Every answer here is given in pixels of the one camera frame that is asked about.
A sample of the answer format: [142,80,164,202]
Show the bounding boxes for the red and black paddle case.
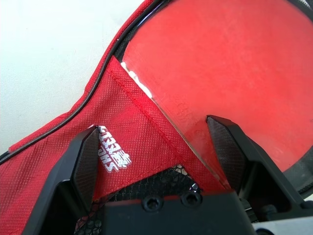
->
[0,0,313,235]

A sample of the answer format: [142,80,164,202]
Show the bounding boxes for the red ping-pong paddle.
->
[123,0,313,177]

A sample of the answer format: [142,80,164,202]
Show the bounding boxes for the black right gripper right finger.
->
[204,115,307,212]

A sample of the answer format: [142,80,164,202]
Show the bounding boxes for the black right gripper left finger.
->
[23,125,101,235]

